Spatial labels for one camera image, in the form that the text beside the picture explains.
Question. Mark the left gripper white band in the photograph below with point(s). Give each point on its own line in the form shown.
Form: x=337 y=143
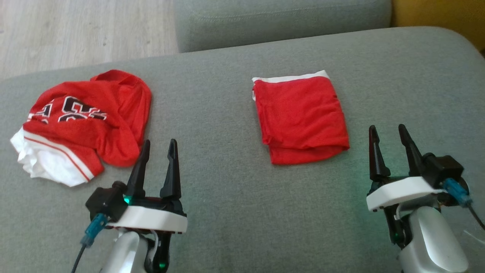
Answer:
x=151 y=220

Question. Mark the red shorts with white stripe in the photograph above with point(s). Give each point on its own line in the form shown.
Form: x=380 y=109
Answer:
x=303 y=113

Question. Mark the yellow furniture piece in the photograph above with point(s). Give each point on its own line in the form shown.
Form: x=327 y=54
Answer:
x=439 y=15

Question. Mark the grey sofa side cushion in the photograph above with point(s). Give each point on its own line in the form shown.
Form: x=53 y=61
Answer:
x=284 y=22

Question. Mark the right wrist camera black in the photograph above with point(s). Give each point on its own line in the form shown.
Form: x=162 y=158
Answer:
x=441 y=168

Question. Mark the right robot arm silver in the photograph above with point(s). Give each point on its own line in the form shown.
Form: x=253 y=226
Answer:
x=432 y=242

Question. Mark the grey sofa seat cushion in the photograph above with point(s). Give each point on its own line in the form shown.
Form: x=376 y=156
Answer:
x=246 y=208

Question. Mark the red basketball jersey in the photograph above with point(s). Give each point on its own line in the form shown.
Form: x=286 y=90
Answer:
x=113 y=132

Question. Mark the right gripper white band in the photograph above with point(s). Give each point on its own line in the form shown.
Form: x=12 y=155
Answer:
x=398 y=191

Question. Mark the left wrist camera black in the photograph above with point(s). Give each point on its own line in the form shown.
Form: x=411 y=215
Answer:
x=106 y=201

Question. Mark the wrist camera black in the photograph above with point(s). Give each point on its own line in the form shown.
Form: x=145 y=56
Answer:
x=441 y=168
x=106 y=201

